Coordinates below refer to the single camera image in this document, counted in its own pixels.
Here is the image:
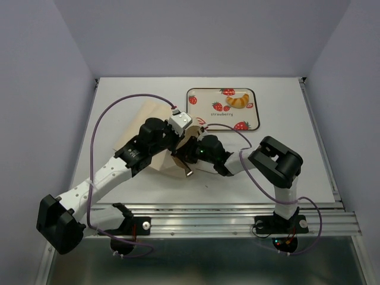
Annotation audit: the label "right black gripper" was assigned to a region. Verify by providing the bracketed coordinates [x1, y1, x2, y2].
[170, 136, 216, 164]

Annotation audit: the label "beige paper bag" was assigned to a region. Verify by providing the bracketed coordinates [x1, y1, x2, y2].
[113, 99, 186, 178]

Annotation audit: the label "metal tongs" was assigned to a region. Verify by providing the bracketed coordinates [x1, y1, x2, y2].
[183, 165, 194, 177]

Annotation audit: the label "fake croissant bread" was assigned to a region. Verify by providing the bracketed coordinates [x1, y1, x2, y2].
[226, 93, 250, 109]

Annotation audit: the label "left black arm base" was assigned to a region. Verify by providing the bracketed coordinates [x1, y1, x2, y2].
[99, 216, 154, 259]

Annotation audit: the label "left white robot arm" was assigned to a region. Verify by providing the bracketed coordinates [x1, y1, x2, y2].
[36, 113, 192, 255]

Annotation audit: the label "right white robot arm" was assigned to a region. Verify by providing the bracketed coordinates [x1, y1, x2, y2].
[174, 135, 303, 232]

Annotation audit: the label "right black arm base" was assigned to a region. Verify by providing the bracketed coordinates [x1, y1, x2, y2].
[252, 213, 309, 254]

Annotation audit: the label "strawberry print tray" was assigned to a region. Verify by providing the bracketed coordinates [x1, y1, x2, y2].
[186, 88, 260, 131]

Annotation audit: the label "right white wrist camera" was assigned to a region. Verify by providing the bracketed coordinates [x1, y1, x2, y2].
[197, 126, 210, 140]

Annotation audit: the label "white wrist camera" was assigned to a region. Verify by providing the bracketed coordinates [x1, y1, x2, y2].
[197, 126, 210, 140]
[168, 109, 192, 136]

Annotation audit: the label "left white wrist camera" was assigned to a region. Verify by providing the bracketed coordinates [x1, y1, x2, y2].
[168, 109, 192, 136]

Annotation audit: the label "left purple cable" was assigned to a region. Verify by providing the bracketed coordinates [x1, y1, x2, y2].
[87, 93, 181, 258]

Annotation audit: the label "aluminium mounting rail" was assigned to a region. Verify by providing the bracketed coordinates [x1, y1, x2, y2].
[49, 202, 363, 240]

